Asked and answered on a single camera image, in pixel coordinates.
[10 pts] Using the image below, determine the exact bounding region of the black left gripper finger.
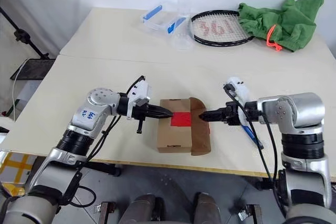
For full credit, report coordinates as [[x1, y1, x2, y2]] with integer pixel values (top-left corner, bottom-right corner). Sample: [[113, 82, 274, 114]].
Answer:
[[151, 105, 173, 116], [151, 112, 174, 120]]

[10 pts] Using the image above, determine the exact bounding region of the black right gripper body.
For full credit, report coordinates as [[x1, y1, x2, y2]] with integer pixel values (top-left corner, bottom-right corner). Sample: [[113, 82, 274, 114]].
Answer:
[[222, 101, 247, 127]]

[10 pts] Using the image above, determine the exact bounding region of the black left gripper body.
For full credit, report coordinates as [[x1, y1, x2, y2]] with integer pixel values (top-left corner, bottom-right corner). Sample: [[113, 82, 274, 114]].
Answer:
[[130, 103, 156, 135]]

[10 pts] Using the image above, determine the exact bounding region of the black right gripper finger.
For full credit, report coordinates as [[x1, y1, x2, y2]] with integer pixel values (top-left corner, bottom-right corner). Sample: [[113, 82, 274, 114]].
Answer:
[[200, 114, 226, 123], [200, 108, 226, 118]]

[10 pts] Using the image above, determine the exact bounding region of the red tape strip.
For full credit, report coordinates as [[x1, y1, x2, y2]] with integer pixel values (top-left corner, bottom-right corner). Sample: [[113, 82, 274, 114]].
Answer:
[[170, 111, 192, 128]]

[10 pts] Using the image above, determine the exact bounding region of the brown cardboard box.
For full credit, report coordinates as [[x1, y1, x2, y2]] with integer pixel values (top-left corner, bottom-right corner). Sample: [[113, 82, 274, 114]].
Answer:
[[156, 97, 213, 157]]

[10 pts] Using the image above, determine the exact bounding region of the blue pen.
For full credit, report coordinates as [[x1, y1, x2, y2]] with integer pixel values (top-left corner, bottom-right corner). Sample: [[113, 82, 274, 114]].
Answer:
[[240, 124, 265, 149]]

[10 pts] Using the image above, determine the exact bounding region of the black table leg bar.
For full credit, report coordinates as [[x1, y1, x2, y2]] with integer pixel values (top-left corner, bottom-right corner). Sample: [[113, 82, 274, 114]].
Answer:
[[256, 174, 287, 191], [85, 160, 122, 177]]

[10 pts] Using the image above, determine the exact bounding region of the clear plastic cup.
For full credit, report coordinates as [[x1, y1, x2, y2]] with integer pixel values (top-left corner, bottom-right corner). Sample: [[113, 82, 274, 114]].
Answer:
[[171, 0, 194, 51]]

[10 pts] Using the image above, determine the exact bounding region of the black racket with red print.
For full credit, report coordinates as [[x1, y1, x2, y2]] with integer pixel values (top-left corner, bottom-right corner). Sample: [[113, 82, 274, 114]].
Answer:
[[190, 9, 257, 48]]

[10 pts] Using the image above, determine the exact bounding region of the dark rounded robot foot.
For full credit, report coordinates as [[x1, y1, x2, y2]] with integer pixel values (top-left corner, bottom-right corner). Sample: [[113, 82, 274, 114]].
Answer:
[[129, 194, 165, 224], [193, 192, 222, 224]]

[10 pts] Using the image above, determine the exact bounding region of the clear container with blue clips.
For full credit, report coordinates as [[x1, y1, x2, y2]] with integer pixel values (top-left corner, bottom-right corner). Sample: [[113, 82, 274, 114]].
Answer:
[[140, 1, 191, 35]]

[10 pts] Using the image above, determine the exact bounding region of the yellow grid floor mat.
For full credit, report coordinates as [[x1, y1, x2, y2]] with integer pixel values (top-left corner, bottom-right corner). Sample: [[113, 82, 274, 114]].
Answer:
[[2, 152, 37, 186]]

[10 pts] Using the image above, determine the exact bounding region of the black tripod stand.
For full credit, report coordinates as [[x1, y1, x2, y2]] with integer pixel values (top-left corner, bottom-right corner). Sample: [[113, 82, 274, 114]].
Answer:
[[0, 6, 50, 60]]

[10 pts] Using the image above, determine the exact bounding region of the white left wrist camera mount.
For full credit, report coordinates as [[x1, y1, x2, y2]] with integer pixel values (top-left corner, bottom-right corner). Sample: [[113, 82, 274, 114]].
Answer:
[[125, 79, 153, 121]]

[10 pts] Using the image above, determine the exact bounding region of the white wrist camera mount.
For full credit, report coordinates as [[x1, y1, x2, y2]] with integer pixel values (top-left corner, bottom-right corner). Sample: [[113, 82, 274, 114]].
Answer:
[[125, 79, 153, 121], [223, 76, 253, 128]]

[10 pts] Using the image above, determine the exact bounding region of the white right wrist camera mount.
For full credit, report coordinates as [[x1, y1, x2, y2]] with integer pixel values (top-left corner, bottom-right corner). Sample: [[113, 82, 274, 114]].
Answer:
[[223, 76, 253, 128]]

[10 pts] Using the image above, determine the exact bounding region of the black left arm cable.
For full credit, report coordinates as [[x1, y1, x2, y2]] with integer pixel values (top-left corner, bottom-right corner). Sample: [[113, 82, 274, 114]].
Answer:
[[56, 75, 146, 208]]

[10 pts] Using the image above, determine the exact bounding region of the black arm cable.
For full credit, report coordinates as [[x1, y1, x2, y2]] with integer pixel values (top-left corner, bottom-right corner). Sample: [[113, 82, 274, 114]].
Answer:
[[223, 83, 279, 186], [56, 75, 146, 208]]

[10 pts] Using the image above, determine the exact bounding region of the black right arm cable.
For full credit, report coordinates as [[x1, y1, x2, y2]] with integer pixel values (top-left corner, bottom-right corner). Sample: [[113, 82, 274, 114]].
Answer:
[[223, 83, 279, 186]]

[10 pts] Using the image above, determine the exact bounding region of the orange drawstring cord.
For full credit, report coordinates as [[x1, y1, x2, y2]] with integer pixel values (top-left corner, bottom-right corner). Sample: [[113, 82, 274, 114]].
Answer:
[[266, 24, 283, 52]]

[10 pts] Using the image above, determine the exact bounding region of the rusty metal bracket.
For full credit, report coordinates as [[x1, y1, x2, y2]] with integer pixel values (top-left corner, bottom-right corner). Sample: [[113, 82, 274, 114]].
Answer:
[[95, 201, 117, 224], [237, 203, 264, 224]]

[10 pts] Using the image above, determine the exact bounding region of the green drawstring cloth bag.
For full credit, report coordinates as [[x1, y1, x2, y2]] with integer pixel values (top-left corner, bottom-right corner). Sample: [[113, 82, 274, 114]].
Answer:
[[238, 0, 325, 53]]

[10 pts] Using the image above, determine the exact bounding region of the thin white cable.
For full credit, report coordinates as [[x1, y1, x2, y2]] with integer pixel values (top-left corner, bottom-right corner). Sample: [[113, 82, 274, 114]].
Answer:
[[3, 58, 30, 116]]

